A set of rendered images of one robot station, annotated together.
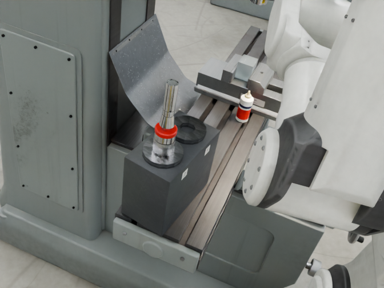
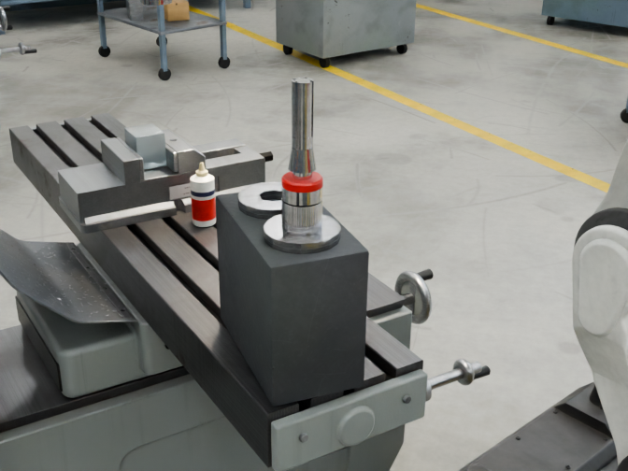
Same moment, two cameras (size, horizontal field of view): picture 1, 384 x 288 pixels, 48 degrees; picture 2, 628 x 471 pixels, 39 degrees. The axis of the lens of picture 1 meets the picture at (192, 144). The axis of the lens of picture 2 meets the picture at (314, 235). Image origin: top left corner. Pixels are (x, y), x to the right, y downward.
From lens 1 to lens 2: 0.75 m
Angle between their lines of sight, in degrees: 41
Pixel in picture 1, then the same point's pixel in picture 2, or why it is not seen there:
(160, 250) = (371, 412)
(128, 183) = (286, 321)
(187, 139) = not seen: hidden behind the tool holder
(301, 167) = not seen: outside the picture
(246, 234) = not seen: hidden behind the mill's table
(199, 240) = (403, 354)
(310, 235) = (396, 333)
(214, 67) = (87, 178)
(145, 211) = (327, 357)
